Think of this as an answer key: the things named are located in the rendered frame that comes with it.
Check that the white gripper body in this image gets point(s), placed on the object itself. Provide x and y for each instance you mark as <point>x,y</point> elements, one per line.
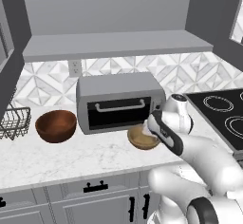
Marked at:
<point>147,129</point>

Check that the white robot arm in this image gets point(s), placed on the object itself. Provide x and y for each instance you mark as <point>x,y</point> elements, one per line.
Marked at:
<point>205,158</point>

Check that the light tan bowl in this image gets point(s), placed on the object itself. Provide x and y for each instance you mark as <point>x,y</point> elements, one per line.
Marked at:
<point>140,139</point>

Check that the dark brown wooden bowl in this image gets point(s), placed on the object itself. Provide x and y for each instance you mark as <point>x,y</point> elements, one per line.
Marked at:
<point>55,127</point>

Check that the grey cabinet door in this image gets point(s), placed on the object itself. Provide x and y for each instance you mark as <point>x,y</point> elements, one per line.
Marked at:
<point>12,44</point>
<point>221,19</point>

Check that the black toaster oven door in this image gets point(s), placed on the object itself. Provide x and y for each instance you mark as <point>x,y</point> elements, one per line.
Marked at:
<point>117,117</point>

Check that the grey toaster oven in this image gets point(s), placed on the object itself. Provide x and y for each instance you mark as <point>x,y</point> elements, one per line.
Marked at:
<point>117,85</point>

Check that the grey drawer front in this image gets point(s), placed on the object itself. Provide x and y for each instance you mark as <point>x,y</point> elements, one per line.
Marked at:
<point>22,199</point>
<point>120,183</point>

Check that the black hob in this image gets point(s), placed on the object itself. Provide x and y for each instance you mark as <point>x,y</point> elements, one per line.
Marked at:
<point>218,114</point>

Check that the grey cupboard door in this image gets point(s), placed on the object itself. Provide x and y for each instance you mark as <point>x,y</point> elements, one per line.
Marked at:
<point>95,210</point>
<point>153,202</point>

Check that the open grey wall cabinet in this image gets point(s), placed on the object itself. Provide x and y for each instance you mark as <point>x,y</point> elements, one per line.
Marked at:
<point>114,44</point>

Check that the white wall socket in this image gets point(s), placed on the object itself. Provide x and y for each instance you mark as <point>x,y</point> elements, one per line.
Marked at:
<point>75,68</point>

